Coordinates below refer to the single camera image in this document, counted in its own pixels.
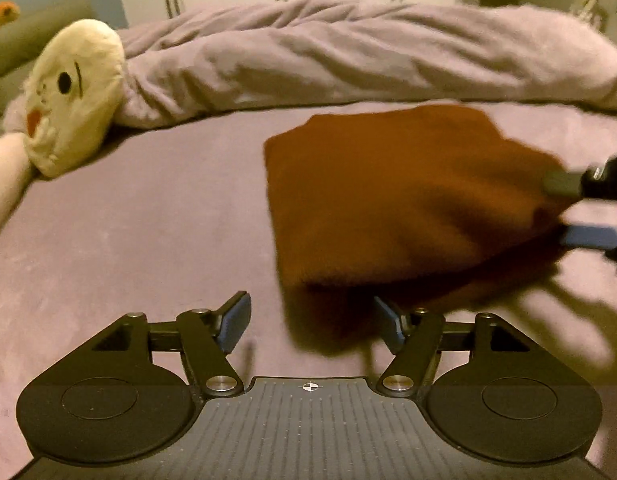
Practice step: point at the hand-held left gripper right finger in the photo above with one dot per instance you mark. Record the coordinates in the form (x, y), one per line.
(391, 324)

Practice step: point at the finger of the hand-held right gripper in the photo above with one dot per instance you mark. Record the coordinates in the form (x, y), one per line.
(568, 183)
(588, 236)

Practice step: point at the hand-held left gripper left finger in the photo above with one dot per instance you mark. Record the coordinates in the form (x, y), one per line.
(237, 322)

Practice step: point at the orange-brown shirt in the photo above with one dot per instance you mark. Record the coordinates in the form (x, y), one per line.
(388, 200)

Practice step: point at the lilac bed sheet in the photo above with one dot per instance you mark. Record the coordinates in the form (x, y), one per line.
(138, 220)

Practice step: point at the lilac crumpled duvet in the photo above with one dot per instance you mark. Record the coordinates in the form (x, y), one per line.
(338, 55)

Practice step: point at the cream plush toy with face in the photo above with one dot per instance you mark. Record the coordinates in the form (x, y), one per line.
(73, 95)

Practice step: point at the orange plush toy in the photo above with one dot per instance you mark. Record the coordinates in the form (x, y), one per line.
(2, 14)

